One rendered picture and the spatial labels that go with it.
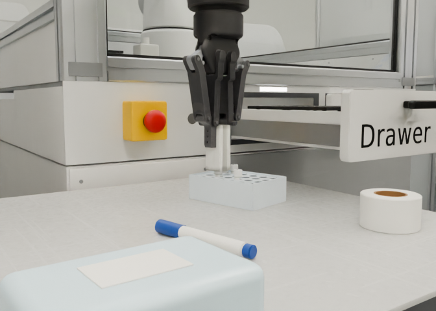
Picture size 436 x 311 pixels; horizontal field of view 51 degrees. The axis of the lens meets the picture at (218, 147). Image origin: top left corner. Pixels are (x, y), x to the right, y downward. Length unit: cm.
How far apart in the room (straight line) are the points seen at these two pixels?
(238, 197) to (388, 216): 21
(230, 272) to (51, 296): 11
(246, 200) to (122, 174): 30
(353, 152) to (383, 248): 25
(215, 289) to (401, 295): 17
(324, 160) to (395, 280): 78
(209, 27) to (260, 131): 29
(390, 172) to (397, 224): 84
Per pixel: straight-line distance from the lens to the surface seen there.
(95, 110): 84
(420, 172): 292
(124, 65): 86
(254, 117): 91
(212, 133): 69
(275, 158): 107
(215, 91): 68
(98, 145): 85
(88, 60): 84
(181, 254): 33
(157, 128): 81
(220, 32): 68
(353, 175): 128
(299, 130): 81
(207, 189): 69
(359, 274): 44
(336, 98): 118
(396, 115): 81
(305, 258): 47
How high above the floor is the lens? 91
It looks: 6 degrees down
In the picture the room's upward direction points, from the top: straight up
